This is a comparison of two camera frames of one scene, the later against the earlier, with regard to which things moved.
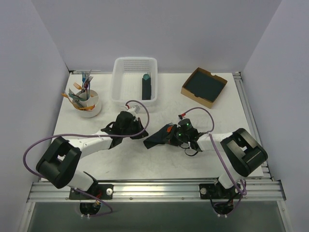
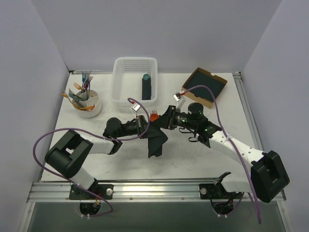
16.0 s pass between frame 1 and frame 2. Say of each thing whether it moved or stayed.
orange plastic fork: stayed
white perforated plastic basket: stayed
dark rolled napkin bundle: stayed
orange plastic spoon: moved
